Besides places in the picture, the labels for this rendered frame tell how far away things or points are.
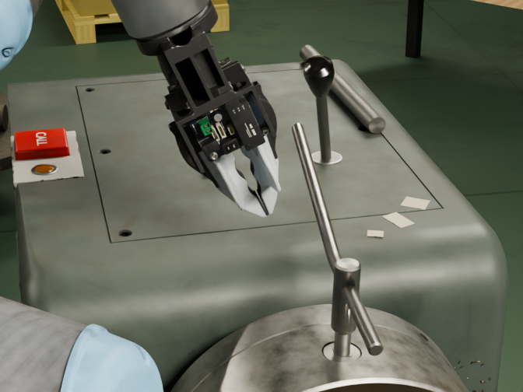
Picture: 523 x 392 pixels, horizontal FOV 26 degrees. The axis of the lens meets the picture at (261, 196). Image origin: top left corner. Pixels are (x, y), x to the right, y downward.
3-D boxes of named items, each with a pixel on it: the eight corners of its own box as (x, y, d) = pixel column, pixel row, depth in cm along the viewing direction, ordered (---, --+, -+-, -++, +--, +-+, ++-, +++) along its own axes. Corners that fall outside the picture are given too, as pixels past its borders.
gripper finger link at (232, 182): (247, 253, 100) (205, 169, 96) (234, 222, 106) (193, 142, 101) (279, 237, 100) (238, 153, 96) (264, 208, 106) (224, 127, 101)
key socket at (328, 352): (363, 389, 97) (365, 362, 96) (324, 392, 97) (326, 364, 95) (353, 367, 100) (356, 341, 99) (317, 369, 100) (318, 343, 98)
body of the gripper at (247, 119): (201, 182, 95) (138, 60, 89) (184, 142, 102) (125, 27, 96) (283, 141, 95) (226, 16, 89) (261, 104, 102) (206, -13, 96)
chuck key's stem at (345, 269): (355, 386, 97) (363, 268, 93) (330, 388, 97) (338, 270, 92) (349, 372, 99) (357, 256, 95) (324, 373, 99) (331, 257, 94)
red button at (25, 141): (15, 147, 134) (13, 131, 133) (66, 142, 135) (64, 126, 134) (16, 167, 129) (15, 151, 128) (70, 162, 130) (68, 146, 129)
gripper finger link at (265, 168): (279, 237, 100) (238, 153, 96) (264, 208, 106) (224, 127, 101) (310, 222, 101) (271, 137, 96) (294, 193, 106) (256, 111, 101)
